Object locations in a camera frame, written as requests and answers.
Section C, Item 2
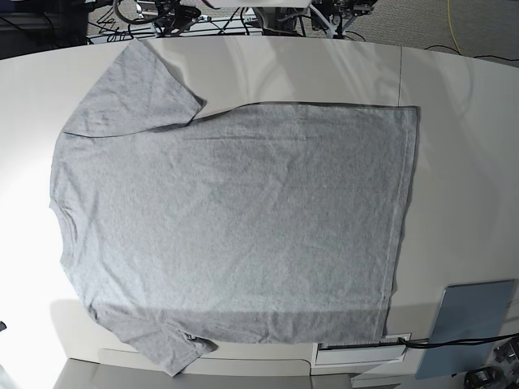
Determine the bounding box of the black device at corner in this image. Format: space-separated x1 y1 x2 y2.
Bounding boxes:
464 366 504 389

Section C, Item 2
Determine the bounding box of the blue-grey flat pad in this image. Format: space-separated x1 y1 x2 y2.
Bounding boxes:
415 280 515 379

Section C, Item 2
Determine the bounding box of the black cable on table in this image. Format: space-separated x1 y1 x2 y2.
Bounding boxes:
399 334 519 350

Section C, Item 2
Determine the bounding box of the grey T-shirt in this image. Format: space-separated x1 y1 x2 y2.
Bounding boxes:
49 41 419 375

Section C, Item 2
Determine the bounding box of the black cable bundle behind table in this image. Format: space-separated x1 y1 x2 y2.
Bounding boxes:
87 0 268 41

